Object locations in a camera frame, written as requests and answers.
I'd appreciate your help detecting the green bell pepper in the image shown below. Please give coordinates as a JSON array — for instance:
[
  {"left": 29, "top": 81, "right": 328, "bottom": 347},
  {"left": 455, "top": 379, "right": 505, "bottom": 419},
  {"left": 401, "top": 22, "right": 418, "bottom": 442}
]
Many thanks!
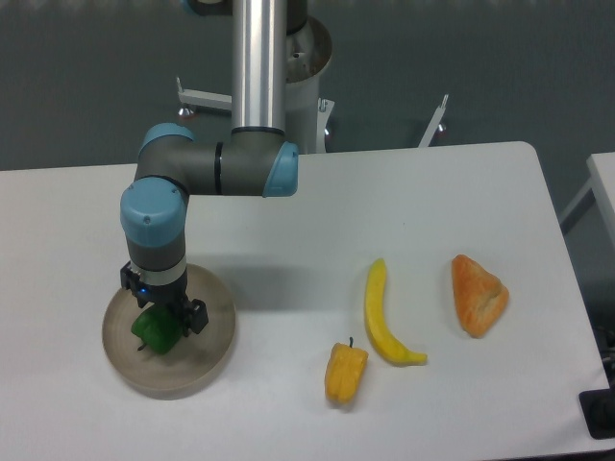
[{"left": 131, "top": 304, "right": 183, "bottom": 355}]

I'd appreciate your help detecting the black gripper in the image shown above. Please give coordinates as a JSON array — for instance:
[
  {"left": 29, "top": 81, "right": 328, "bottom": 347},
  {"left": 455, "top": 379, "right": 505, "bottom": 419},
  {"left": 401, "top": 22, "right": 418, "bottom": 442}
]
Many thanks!
[{"left": 120, "top": 262, "right": 209, "bottom": 336}]

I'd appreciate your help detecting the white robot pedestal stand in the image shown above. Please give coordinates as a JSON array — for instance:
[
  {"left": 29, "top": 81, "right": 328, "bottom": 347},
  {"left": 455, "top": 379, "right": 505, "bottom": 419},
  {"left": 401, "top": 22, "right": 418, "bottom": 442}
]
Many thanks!
[{"left": 176, "top": 16, "right": 449, "bottom": 154}]

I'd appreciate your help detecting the beige round plate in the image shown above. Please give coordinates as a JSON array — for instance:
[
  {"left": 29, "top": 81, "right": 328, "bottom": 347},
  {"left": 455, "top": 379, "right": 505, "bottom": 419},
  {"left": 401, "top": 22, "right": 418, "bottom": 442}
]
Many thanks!
[{"left": 102, "top": 264, "right": 236, "bottom": 400}]

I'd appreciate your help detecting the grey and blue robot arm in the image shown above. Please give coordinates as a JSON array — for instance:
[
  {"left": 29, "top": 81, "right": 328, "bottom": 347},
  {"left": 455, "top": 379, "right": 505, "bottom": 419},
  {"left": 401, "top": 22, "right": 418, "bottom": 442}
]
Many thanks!
[{"left": 120, "top": 1, "right": 308, "bottom": 335}]

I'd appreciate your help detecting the black device at table edge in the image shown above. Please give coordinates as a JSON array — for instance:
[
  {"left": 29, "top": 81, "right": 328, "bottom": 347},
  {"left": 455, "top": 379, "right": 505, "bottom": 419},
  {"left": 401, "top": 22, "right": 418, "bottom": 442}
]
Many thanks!
[{"left": 578, "top": 388, "right": 614, "bottom": 440}]

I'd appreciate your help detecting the yellow long chili pepper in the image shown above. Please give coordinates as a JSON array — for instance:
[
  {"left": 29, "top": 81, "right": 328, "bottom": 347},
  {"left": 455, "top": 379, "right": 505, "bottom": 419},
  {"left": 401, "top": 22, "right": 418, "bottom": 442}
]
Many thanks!
[{"left": 363, "top": 258, "right": 428, "bottom": 367}]

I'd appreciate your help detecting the yellow bell pepper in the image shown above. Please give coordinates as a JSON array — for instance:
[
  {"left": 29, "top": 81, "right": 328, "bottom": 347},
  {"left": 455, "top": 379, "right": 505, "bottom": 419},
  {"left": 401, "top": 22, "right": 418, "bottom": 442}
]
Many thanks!
[{"left": 324, "top": 337, "right": 369, "bottom": 404}]

